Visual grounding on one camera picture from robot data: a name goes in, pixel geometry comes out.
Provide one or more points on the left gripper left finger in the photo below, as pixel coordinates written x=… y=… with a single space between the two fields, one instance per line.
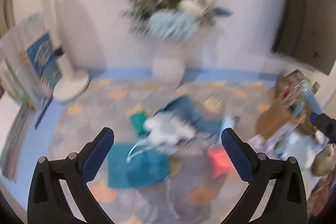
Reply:
x=47 y=202

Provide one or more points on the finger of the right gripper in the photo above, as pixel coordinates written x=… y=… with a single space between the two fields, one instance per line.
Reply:
x=324 y=124

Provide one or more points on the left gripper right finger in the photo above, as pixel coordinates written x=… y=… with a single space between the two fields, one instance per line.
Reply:
x=287 y=202

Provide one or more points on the pink clay bag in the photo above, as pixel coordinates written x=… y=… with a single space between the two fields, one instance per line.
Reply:
x=220 y=162

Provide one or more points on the black television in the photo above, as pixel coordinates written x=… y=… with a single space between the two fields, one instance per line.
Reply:
x=307 y=33

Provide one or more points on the light blue tape roll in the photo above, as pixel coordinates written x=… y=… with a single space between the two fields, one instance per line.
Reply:
x=227 y=122

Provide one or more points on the cream tube package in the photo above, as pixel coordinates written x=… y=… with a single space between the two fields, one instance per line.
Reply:
x=214 y=105

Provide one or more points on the white desk lamp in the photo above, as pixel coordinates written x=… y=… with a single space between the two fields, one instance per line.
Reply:
x=73 y=82

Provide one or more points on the green small box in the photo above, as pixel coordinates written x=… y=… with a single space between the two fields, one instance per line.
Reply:
x=137 y=121

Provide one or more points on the stack of books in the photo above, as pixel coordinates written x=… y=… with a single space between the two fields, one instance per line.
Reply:
x=21 y=82

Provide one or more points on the white fluffy plush cloud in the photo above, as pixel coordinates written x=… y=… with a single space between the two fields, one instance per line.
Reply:
x=164 y=128

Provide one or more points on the teal blue cloth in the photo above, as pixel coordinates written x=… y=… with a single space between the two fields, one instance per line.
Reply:
x=188 y=111

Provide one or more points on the white ribbed vase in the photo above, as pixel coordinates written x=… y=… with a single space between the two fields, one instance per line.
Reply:
x=169 y=64

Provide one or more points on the blue white artificial flowers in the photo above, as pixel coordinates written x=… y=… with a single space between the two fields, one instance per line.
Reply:
x=173 y=19

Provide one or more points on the teal drawstring pouch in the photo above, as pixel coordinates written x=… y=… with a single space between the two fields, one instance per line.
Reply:
x=140 y=166

